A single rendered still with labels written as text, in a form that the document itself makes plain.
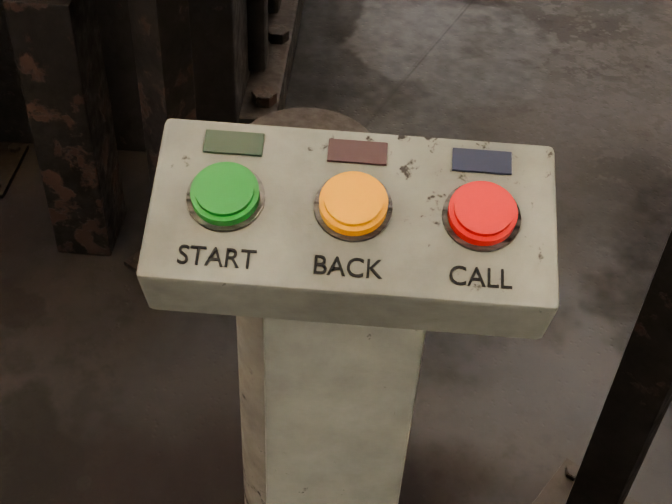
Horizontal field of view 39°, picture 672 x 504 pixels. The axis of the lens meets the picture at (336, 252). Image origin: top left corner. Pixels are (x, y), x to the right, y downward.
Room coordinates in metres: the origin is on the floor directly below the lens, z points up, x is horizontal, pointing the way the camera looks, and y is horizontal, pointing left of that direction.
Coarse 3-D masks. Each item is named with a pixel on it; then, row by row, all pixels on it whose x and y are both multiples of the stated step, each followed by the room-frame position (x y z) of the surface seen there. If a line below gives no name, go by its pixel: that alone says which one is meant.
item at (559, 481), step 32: (128, 0) 0.97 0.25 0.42; (160, 0) 0.95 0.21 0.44; (160, 32) 0.94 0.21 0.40; (160, 64) 0.94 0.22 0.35; (192, 64) 0.98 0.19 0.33; (160, 96) 0.95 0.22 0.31; (192, 96) 0.98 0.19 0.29; (160, 128) 0.95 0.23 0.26; (640, 320) 0.58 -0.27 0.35; (640, 352) 0.57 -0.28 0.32; (640, 384) 0.57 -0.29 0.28; (608, 416) 0.58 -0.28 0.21; (640, 416) 0.56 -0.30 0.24; (608, 448) 0.57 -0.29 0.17; (640, 448) 0.55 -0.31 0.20; (576, 480) 0.58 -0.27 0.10; (608, 480) 0.56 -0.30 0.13
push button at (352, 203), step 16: (336, 176) 0.43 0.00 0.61; (352, 176) 0.43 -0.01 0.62; (368, 176) 0.43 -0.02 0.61; (320, 192) 0.42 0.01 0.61; (336, 192) 0.42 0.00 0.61; (352, 192) 0.42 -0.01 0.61; (368, 192) 0.42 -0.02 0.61; (384, 192) 0.42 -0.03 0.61; (320, 208) 0.41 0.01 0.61; (336, 208) 0.41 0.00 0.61; (352, 208) 0.41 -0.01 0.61; (368, 208) 0.41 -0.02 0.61; (384, 208) 0.41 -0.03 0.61; (336, 224) 0.40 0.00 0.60; (352, 224) 0.40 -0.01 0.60; (368, 224) 0.40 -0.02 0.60
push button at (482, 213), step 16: (464, 192) 0.42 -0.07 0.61; (480, 192) 0.42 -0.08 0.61; (496, 192) 0.42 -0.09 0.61; (448, 208) 0.42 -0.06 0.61; (464, 208) 0.41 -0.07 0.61; (480, 208) 0.41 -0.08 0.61; (496, 208) 0.41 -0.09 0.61; (512, 208) 0.41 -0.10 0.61; (464, 224) 0.40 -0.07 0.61; (480, 224) 0.40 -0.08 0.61; (496, 224) 0.40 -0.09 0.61; (512, 224) 0.41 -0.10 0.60; (464, 240) 0.40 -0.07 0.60; (480, 240) 0.40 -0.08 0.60; (496, 240) 0.40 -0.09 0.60
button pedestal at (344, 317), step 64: (192, 128) 0.47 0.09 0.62; (256, 128) 0.47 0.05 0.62; (448, 192) 0.43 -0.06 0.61; (512, 192) 0.43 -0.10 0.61; (192, 256) 0.38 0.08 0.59; (256, 256) 0.39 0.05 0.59; (320, 256) 0.39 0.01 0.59; (384, 256) 0.39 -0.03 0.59; (448, 256) 0.39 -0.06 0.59; (512, 256) 0.39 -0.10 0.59; (320, 320) 0.38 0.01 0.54; (384, 320) 0.38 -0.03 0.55; (448, 320) 0.38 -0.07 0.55; (512, 320) 0.37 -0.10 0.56; (320, 384) 0.38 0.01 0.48; (384, 384) 0.38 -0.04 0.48; (320, 448) 0.38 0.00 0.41; (384, 448) 0.38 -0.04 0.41
